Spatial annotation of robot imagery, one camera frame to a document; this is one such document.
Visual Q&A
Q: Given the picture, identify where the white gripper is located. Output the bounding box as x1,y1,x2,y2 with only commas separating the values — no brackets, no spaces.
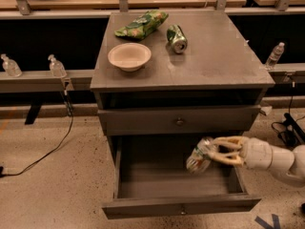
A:
208,135,273,170

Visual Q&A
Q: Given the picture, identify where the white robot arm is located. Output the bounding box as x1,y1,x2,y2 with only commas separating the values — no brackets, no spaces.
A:
208,136,305,187

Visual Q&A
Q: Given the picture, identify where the closed grey middle drawer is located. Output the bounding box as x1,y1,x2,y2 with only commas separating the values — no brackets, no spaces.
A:
98,105,260,135

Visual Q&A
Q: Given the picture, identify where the grey drawer cabinet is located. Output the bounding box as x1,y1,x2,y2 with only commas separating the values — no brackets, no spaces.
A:
90,10,276,220

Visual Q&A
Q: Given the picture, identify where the open grey bottom drawer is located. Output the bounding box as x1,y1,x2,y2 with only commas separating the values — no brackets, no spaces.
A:
102,135,260,219

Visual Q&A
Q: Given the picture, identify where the green soda can on counter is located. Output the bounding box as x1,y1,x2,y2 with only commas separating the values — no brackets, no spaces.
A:
167,25,188,53

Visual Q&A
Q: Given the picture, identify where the blue floor tape mark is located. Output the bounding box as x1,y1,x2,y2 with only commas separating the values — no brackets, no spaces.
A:
254,214,282,229

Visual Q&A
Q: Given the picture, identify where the clear water bottle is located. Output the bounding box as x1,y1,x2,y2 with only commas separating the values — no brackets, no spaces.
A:
265,42,285,70

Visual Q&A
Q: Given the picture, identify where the white bowl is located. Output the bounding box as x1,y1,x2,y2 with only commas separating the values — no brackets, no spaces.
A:
108,43,152,72

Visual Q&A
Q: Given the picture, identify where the green chip bag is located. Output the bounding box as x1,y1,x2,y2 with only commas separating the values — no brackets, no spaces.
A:
114,10,169,40

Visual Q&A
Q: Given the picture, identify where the clear soap bottle near cabinet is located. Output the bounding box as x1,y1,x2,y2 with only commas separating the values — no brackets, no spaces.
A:
48,54,67,78

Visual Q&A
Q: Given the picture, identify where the clear soap bottle far left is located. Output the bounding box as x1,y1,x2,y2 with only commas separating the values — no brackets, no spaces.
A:
1,53,22,77

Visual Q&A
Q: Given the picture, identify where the black cables right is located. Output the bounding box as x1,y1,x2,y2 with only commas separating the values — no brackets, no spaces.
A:
271,79,305,150

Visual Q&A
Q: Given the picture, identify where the grey metal rail shelf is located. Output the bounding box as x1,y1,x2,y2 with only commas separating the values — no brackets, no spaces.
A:
0,70,93,94

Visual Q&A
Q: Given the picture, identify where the black floor cable left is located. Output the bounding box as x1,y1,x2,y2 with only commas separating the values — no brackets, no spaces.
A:
0,79,74,178

